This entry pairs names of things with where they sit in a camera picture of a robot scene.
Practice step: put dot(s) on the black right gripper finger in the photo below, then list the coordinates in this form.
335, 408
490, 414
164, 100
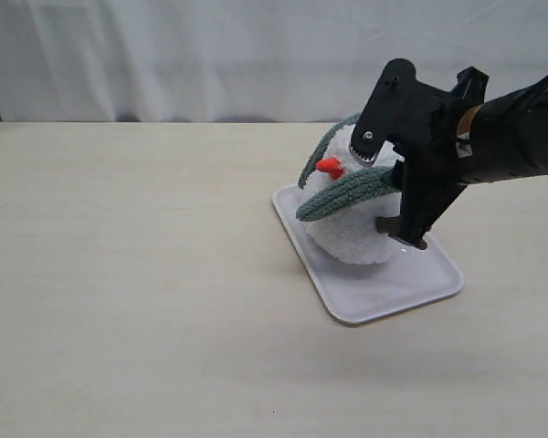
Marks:
410, 178

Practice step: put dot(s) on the black toothed left gripper finger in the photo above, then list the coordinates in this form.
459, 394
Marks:
380, 115

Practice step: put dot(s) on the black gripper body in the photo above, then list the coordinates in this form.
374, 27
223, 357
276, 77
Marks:
429, 130

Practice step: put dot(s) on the green fleece scarf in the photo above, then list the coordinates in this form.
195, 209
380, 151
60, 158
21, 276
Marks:
333, 180

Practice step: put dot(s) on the white plush snowman toy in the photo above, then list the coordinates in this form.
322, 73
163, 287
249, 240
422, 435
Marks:
351, 236

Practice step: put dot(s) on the white rectangular plastic tray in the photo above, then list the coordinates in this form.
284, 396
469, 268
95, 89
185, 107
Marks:
357, 295

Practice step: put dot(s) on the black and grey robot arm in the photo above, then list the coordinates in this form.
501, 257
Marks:
501, 139

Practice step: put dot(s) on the white backdrop curtain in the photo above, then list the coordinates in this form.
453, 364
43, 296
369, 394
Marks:
284, 61

